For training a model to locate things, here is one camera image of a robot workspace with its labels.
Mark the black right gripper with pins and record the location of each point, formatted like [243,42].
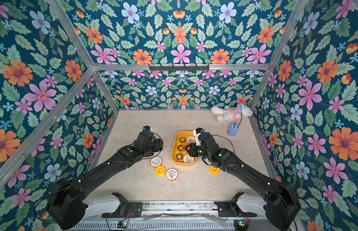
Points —
[193,148]

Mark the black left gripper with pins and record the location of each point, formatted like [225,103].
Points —
[158,145]

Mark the orange white tape roll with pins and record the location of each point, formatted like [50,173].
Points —
[172,174]
[191,139]
[188,159]
[156,162]

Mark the yellow black tape roll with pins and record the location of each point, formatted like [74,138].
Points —
[179,157]
[182,139]
[181,148]

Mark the yellow plastic storage box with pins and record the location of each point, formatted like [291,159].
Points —
[179,153]

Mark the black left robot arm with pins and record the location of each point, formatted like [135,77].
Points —
[69,202]

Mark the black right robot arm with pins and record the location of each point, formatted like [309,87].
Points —
[281,204]

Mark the white plush toy pink shirt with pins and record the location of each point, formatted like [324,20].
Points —
[231,114]

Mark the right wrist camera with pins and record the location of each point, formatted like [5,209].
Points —
[197,132]

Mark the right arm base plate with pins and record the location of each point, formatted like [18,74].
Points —
[230,209]

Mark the aluminium front rail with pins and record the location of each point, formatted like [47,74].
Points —
[247,203]

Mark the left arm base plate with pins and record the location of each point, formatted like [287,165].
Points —
[125,209]

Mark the black wall hook rail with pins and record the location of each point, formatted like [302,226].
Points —
[178,67]

